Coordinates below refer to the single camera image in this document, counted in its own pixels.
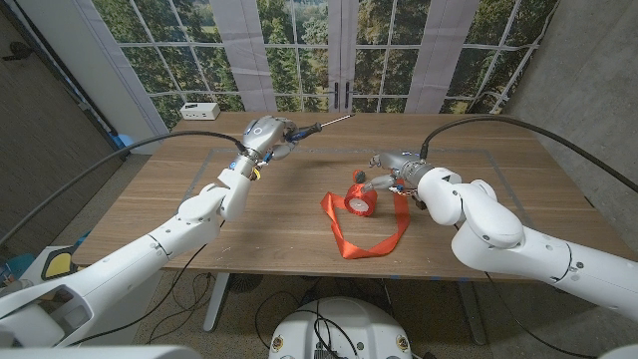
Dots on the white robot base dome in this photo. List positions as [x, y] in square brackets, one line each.
[374, 329]

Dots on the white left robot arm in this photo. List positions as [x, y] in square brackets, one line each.
[149, 249]

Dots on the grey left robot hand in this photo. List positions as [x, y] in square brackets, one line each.
[266, 134]

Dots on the orange satin ribbon roll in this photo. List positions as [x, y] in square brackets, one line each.
[403, 219]

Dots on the black ribbed round object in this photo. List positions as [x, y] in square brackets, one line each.
[245, 281]

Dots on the white power strip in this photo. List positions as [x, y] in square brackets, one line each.
[199, 110]

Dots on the white table leg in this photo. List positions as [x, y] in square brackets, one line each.
[473, 314]
[218, 299]

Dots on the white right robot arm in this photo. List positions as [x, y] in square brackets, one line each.
[498, 224]

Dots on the small dark ball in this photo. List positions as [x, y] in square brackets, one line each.
[359, 176]

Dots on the black diagonal wall rail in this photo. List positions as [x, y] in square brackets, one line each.
[63, 70]

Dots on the teal plastic bin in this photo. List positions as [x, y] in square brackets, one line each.
[20, 264]

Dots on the blue floor object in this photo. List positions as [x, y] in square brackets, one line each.
[127, 142]

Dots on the printed window forest backdrop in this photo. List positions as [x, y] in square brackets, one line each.
[174, 75]

